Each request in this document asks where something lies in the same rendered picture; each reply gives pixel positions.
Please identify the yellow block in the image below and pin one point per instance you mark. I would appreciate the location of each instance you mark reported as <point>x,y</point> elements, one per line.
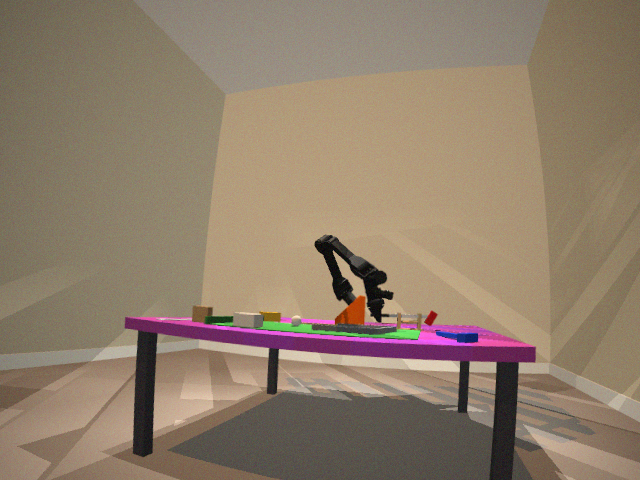
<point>271,316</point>

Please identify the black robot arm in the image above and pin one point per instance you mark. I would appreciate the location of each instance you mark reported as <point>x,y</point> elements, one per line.
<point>358,265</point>

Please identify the large green mat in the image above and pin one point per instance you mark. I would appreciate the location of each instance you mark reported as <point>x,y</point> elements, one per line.
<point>400,334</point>

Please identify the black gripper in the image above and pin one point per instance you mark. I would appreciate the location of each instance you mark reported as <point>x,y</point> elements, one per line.
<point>375,303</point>

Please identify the blue putter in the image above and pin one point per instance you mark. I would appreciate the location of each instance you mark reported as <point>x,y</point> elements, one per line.
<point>462,338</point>

